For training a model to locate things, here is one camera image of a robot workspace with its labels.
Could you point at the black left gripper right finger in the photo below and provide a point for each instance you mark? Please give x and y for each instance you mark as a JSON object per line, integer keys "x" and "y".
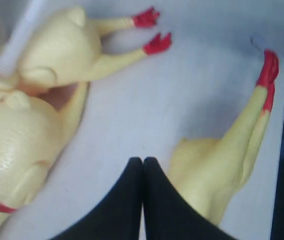
{"x": 167, "y": 215}

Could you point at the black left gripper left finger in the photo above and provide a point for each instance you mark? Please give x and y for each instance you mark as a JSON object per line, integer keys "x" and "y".
{"x": 117, "y": 216}

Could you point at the yellow rubber chicken front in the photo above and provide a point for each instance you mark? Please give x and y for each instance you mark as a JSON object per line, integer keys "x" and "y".
{"x": 207, "y": 172}

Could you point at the yellow rubber chicken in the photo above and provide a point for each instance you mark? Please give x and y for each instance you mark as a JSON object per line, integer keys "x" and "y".
{"x": 207, "y": 172}
{"x": 32, "y": 135}

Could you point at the headless yellow chicken body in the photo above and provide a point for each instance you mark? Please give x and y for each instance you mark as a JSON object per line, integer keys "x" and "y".
{"x": 67, "y": 49}

